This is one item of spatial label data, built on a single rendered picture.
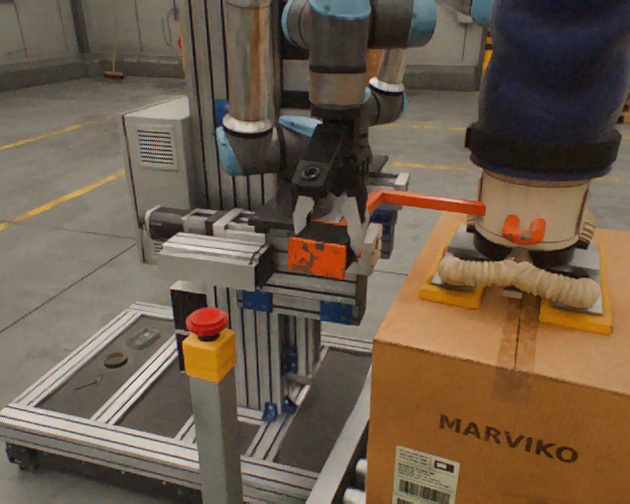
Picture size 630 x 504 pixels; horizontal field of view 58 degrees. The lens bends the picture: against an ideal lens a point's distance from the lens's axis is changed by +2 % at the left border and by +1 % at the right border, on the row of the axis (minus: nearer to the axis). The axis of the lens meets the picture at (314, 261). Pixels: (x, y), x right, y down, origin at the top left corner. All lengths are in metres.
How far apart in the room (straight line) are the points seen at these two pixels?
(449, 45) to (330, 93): 10.32
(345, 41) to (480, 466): 0.64
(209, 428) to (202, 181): 0.84
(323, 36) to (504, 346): 0.50
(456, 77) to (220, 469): 10.16
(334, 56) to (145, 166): 1.06
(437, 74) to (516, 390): 10.24
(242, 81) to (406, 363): 0.70
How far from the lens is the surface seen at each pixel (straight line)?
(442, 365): 0.84
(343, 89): 0.74
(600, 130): 0.95
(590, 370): 0.86
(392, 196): 1.03
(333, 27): 0.74
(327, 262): 0.78
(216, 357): 0.97
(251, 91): 1.26
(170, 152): 1.66
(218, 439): 1.09
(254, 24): 1.22
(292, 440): 1.94
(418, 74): 11.00
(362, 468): 1.39
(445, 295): 0.95
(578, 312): 0.96
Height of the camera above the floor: 1.53
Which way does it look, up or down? 25 degrees down
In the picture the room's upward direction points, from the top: straight up
